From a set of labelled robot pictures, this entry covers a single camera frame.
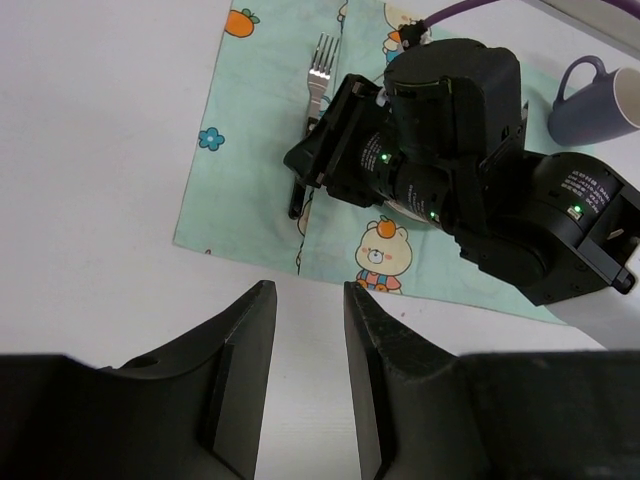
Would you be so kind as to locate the pale green glass plate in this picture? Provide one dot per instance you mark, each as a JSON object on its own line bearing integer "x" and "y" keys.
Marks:
{"x": 428, "y": 218}

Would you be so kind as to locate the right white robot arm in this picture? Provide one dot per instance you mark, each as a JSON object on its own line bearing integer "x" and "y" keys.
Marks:
{"x": 444, "y": 138}

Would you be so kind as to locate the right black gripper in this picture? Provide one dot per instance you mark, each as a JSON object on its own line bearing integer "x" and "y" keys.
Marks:
{"x": 352, "y": 150}

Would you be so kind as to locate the purple mug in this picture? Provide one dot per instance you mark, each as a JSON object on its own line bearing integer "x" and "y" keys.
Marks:
{"x": 604, "y": 110}

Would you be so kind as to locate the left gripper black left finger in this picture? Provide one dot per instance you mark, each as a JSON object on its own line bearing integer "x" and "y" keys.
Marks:
{"x": 190, "y": 409}

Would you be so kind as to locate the green cartoon print cloth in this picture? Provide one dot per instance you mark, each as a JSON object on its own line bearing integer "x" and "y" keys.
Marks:
{"x": 237, "y": 196}

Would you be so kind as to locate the silver fork dark handle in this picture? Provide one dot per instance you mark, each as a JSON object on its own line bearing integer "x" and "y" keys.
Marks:
{"x": 318, "y": 78}

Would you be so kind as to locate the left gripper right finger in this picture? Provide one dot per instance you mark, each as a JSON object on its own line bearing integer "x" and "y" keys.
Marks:
{"x": 424, "y": 413}

